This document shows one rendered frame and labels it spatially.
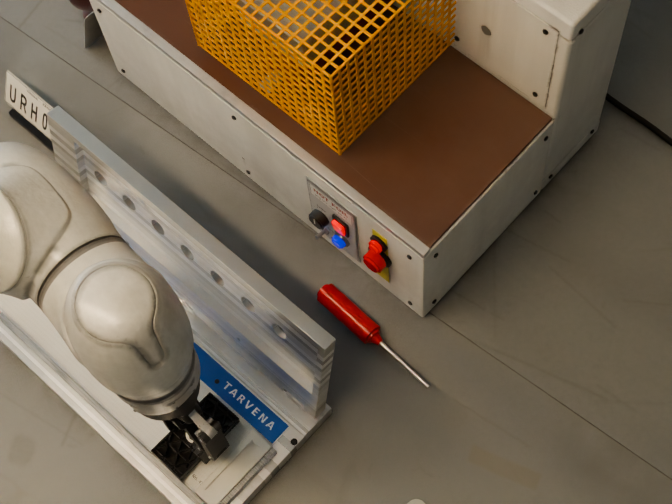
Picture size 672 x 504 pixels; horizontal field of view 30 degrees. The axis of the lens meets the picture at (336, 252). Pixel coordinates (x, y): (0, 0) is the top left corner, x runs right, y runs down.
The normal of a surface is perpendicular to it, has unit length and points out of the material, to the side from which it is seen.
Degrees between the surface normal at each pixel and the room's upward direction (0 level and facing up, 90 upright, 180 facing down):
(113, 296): 4
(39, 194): 36
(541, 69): 90
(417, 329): 0
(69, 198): 40
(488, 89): 0
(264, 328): 79
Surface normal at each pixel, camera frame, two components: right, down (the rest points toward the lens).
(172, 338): 0.89, 0.31
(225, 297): -0.67, 0.60
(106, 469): -0.06, -0.40
